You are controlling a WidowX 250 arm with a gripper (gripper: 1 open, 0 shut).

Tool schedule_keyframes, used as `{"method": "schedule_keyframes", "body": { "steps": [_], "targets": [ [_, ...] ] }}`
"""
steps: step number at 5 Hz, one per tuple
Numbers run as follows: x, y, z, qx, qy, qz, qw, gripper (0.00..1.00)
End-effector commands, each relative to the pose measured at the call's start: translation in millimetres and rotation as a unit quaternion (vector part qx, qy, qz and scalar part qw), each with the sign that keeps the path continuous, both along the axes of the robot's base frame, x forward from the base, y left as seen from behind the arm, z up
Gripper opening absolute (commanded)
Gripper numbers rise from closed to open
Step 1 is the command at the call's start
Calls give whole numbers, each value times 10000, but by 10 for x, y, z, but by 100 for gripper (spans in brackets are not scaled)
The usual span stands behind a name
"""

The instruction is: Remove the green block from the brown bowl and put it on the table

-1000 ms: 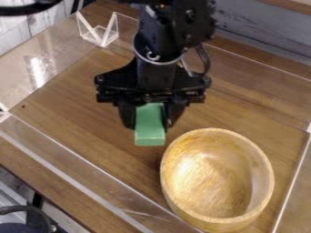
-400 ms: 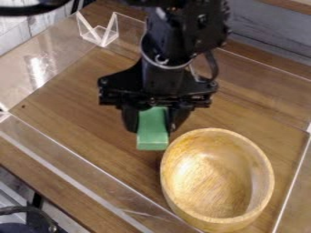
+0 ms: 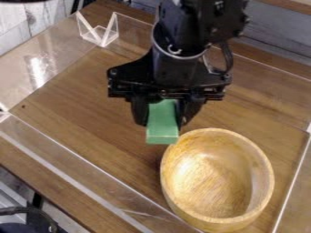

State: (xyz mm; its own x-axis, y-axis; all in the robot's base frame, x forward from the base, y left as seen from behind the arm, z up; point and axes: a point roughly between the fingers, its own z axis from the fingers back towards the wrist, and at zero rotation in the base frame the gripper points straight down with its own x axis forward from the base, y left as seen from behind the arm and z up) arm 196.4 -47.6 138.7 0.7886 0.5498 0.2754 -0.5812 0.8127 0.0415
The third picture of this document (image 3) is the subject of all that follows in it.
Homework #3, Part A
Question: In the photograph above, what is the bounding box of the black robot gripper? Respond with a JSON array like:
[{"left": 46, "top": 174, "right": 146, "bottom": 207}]
[{"left": 107, "top": 50, "right": 234, "bottom": 127}]

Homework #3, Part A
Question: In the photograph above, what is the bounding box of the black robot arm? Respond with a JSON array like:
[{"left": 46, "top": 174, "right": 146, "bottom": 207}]
[{"left": 107, "top": 0, "right": 250, "bottom": 127}]

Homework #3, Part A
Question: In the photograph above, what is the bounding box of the brown wooden bowl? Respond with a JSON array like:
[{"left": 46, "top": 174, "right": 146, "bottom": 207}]
[{"left": 160, "top": 128, "right": 275, "bottom": 233}]

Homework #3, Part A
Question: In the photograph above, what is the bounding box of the black table clamp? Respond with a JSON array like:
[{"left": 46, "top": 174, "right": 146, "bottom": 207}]
[{"left": 26, "top": 194, "right": 70, "bottom": 233}]

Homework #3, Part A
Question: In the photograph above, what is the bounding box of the clear acrylic corner bracket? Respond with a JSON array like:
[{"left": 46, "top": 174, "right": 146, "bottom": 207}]
[{"left": 75, "top": 12, "right": 119, "bottom": 47}]

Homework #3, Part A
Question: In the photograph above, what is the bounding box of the green rectangular block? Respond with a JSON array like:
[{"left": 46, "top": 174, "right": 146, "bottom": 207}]
[{"left": 146, "top": 100, "right": 179, "bottom": 145}]

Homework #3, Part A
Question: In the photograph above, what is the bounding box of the black cable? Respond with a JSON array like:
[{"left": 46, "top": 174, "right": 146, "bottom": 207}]
[{"left": 0, "top": 206, "right": 59, "bottom": 233}]

